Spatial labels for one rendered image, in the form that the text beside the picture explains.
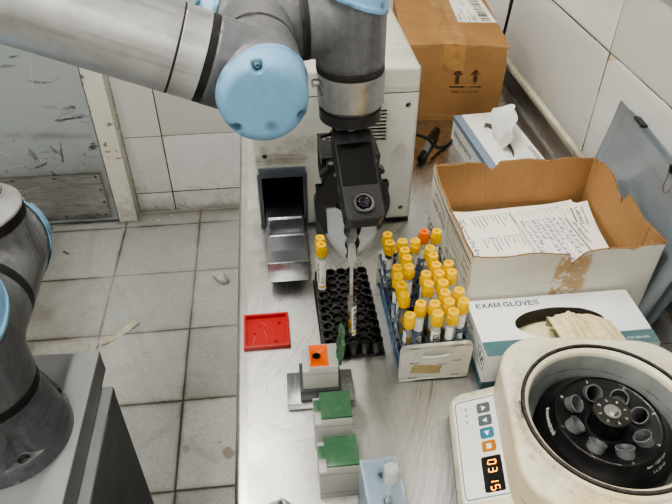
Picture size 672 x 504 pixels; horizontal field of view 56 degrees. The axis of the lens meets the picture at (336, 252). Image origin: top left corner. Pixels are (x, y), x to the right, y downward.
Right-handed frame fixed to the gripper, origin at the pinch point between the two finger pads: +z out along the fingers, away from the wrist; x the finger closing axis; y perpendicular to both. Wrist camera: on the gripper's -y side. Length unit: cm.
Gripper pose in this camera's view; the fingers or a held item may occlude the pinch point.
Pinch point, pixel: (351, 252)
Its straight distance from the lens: 83.3
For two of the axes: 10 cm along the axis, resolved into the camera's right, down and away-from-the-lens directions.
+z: 0.1, 7.7, 6.4
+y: -1.2, -6.4, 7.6
